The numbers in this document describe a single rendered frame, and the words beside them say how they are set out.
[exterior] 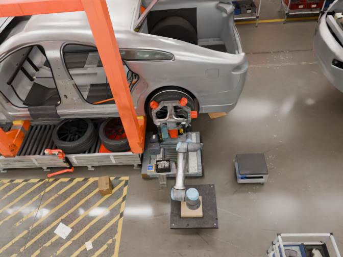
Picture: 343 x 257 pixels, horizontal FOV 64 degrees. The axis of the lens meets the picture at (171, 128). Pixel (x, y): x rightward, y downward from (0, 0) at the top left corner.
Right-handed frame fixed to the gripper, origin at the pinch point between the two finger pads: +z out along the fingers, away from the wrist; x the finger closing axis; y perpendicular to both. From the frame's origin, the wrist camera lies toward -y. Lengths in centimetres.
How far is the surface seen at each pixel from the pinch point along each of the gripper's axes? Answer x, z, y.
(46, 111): -127, 9, -168
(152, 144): -54, -20, -21
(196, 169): -32, -46, 47
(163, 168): -30, -73, -19
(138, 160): -85, -36, -25
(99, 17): 88, -44, -185
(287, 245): 80, -182, 55
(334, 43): 200, 84, 107
